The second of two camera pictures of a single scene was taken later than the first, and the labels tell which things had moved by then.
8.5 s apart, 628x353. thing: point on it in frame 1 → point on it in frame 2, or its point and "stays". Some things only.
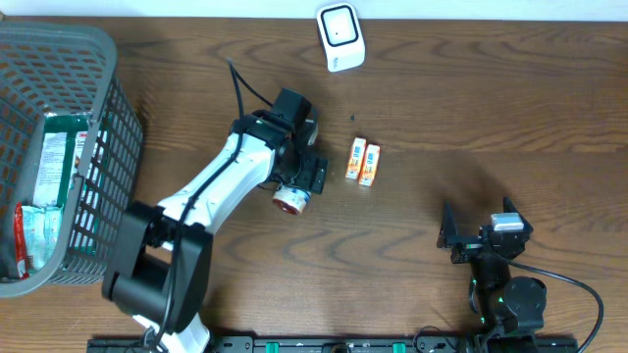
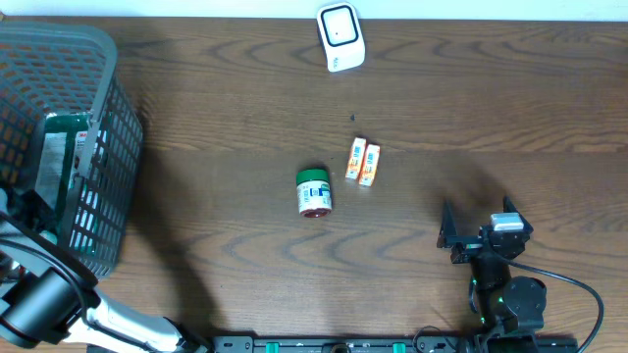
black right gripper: x=468 y=246 stays
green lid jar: x=291 y=200 → x=314 y=194
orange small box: x=369 y=169 stays
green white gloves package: x=64 y=137 stays
